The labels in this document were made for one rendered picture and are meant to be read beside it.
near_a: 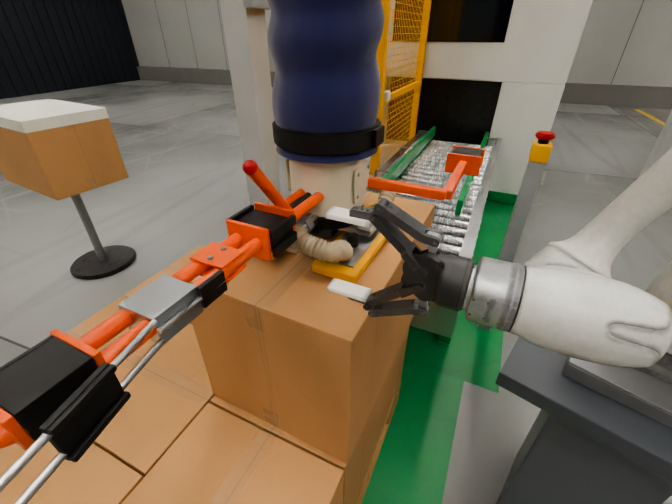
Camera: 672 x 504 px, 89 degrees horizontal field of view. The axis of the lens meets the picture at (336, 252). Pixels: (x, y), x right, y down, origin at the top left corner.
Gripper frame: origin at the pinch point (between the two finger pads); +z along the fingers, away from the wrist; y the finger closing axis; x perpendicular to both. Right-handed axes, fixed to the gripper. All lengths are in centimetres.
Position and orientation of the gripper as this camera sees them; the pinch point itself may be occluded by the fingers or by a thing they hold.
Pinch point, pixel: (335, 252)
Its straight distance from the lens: 54.5
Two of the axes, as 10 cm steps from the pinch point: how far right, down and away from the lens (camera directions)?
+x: 4.4, -4.9, 7.6
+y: 0.1, 8.4, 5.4
